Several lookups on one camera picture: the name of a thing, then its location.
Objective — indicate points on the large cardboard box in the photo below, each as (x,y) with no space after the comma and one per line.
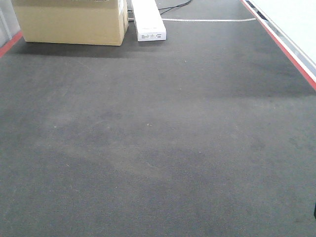
(95,22)

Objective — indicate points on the long white box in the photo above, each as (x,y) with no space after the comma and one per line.
(148,21)

